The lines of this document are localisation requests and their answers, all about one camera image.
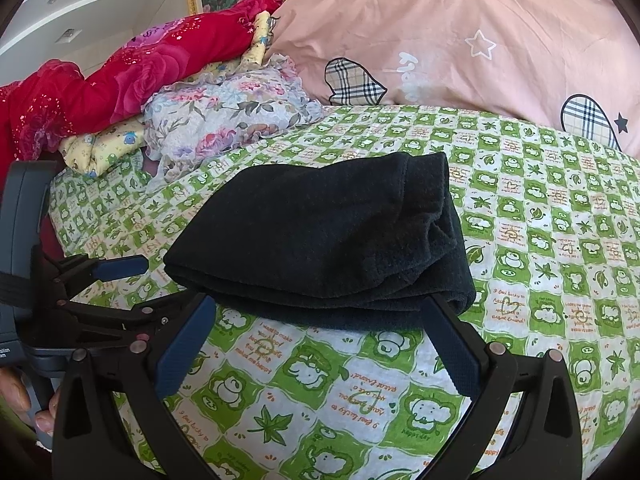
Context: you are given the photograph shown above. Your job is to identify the red floral blanket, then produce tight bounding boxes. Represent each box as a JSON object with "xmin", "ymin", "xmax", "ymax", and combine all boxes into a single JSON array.
[{"xmin": 0, "ymin": 0, "xmax": 283, "ymax": 191}]

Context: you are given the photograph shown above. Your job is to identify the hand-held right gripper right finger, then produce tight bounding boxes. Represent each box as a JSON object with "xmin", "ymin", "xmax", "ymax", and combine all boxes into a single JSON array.
[{"xmin": 421, "ymin": 294, "xmax": 584, "ymax": 480}]

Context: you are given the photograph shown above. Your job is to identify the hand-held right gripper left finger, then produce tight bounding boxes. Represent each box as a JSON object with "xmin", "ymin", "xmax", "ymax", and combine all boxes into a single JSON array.
[{"xmin": 51, "ymin": 292, "xmax": 222, "ymax": 480}]

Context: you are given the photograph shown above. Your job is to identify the black pants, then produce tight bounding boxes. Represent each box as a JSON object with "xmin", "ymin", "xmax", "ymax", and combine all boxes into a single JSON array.
[{"xmin": 162, "ymin": 151, "xmax": 477, "ymax": 333}]

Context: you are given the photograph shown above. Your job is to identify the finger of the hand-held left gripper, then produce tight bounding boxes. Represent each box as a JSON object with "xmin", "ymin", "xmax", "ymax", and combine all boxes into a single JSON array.
[
  {"xmin": 54, "ymin": 299, "xmax": 170, "ymax": 348},
  {"xmin": 37, "ymin": 254, "xmax": 149, "ymax": 291}
]

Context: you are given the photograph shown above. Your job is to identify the pink quilt with plaid hearts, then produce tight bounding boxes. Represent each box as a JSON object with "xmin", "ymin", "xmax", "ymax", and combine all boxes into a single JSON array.
[{"xmin": 262, "ymin": 0, "xmax": 640, "ymax": 161}]

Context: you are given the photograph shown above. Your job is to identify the person's left hand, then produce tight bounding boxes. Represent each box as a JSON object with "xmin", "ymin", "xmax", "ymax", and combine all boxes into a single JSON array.
[{"xmin": 0, "ymin": 365, "xmax": 62, "ymax": 436}]

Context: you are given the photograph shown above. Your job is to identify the green printed bedsheet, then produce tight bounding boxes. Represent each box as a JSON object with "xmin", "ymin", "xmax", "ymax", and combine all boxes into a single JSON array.
[{"xmin": 47, "ymin": 104, "xmax": 640, "ymax": 480}]

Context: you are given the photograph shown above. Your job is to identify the white floral blanket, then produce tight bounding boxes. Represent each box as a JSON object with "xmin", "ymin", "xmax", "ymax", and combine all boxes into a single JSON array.
[{"xmin": 141, "ymin": 55, "xmax": 328, "ymax": 183}]

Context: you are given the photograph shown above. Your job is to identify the dark red cloth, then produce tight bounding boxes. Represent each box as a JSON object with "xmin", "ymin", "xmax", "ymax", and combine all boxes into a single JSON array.
[{"xmin": 141, "ymin": 144, "xmax": 162, "ymax": 177}]

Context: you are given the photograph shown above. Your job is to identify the yellow printed blanket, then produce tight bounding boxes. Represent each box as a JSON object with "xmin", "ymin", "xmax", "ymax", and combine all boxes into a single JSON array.
[{"xmin": 59, "ymin": 10, "xmax": 281, "ymax": 178}]

